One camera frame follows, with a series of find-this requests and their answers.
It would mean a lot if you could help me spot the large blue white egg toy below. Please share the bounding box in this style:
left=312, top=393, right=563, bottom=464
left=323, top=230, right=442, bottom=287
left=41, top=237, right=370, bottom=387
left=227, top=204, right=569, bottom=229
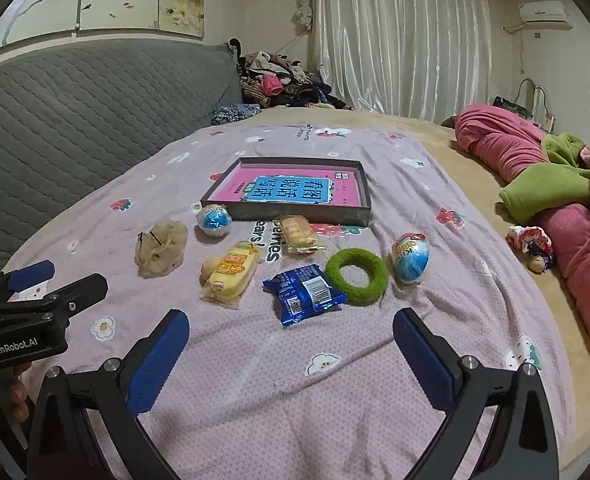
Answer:
left=391, top=232, right=432, bottom=285

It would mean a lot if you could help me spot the pink quilt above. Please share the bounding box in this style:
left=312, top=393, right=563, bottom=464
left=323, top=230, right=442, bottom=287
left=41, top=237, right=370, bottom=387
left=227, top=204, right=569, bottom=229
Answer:
left=454, top=104, right=590, bottom=346

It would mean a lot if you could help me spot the person's left hand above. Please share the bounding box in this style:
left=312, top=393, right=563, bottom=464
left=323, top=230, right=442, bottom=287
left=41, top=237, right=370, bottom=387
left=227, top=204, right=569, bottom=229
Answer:
left=11, top=362, right=34, bottom=422

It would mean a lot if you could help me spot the pink printed blanket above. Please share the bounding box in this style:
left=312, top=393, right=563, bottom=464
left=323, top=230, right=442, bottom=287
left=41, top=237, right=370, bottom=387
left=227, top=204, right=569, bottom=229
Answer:
left=5, top=122, right=576, bottom=480

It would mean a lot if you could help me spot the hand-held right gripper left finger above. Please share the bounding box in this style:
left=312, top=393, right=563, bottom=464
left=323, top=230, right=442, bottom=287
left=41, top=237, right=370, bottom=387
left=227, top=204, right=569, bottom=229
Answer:
left=27, top=309, right=191, bottom=480

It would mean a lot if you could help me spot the large yellow cake packet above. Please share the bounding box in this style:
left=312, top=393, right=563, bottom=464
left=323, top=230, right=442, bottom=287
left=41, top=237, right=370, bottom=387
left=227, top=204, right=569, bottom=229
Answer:
left=201, top=240, right=262, bottom=305

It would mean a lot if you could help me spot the pile of clothes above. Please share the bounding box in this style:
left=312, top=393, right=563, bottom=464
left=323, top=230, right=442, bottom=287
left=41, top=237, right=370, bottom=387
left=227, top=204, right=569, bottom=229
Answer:
left=227, top=37, right=356, bottom=111

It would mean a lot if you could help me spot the blue snack packet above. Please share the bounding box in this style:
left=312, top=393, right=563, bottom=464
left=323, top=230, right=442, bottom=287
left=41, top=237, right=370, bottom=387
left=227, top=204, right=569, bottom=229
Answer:
left=262, top=264, right=348, bottom=328

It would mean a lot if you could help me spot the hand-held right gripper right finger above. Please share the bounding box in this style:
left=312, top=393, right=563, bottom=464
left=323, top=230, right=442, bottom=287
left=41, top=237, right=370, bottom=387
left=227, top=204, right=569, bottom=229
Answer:
left=392, top=307, right=560, bottom=480

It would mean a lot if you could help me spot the white metal chair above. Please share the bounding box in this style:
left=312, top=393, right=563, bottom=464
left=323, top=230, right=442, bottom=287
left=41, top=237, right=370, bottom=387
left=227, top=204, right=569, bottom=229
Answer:
left=515, top=77, right=548, bottom=122

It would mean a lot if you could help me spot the small blue white egg toy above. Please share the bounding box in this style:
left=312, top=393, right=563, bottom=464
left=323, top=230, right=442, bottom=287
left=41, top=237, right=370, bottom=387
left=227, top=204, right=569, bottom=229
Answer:
left=197, top=203, right=234, bottom=237

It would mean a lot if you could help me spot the white sheer curtain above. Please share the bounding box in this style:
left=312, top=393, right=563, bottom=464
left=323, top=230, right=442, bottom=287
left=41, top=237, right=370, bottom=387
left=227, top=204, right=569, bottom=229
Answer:
left=290, top=0, right=494, bottom=119

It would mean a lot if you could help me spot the grey quilted headboard cover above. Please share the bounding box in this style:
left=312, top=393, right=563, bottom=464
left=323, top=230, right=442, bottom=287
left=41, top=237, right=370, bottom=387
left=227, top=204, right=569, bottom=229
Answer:
left=0, top=37, right=246, bottom=283

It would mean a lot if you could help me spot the white air conditioner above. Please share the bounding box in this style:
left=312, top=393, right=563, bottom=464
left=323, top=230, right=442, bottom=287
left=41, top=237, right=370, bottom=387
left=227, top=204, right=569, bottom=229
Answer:
left=517, top=0, right=574, bottom=31

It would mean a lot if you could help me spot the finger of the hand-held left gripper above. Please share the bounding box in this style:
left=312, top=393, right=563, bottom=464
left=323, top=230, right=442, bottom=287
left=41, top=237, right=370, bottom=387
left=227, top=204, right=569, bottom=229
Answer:
left=0, top=260, right=56, bottom=306
left=2, top=274, right=109, bottom=321

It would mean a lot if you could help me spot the green fleece blanket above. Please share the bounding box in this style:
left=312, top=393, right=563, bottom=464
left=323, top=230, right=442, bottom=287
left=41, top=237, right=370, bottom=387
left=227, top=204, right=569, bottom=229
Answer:
left=499, top=132, right=590, bottom=224

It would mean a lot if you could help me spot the red white crochet item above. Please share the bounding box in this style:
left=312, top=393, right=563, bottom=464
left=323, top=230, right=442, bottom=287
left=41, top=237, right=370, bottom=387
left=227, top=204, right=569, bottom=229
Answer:
left=506, top=225, right=556, bottom=267

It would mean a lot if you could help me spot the dark bag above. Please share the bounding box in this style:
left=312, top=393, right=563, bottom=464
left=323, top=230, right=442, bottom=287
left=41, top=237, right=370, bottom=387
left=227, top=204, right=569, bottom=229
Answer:
left=492, top=96, right=532, bottom=117

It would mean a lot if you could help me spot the blue patterned cloth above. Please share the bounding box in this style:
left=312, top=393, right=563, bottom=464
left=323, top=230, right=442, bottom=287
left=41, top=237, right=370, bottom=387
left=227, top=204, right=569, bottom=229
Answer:
left=210, top=104, right=262, bottom=126

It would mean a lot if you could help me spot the small yellow cake packet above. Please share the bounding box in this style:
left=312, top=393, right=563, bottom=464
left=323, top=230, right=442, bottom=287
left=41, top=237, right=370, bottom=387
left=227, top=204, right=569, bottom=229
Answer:
left=277, top=215, right=326, bottom=256

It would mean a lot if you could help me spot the plush curtain tieback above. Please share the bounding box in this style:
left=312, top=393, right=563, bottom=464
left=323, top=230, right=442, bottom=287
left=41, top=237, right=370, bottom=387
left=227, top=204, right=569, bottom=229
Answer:
left=291, top=5, right=316, bottom=32

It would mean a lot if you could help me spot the shallow grey cardboard box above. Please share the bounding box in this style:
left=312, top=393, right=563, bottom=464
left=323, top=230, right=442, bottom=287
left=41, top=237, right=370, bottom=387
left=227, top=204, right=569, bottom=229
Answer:
left=200, top=157, right=373, bottom=228

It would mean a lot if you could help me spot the green fuzzy ring scrunchie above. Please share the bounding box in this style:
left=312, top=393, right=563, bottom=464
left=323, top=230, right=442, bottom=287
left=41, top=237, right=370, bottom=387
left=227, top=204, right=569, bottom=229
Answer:
left=325, top=248, right=390, bottom=305

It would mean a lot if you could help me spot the beige bed sheet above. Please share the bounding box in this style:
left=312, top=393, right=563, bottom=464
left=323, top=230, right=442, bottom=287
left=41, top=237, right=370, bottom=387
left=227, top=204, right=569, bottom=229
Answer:
left=252, top=109, right=590, bottom=480

